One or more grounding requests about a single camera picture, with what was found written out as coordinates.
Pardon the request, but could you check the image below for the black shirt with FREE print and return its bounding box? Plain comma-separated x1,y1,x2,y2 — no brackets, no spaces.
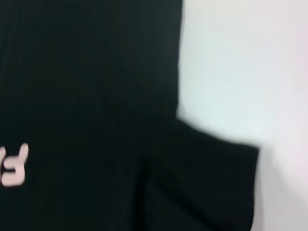
0,0,261,231

